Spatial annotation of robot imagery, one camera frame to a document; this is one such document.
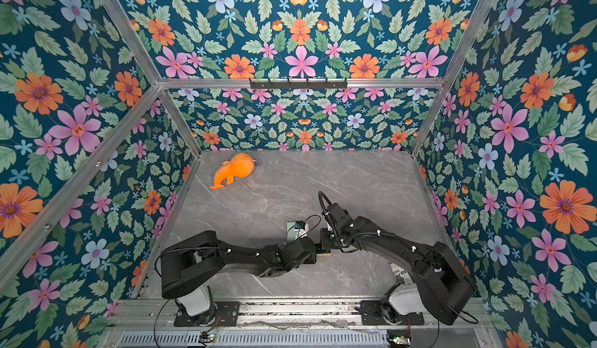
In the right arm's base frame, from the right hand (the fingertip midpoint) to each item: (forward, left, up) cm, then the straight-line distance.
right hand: (325, 238), depth 85 cm
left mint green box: (-2, +12, +7) cm, 14 cm away
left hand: (-3, +1, -4) cm, 6 cm away
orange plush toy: (+34, +40, +2) cm, 53 cm away
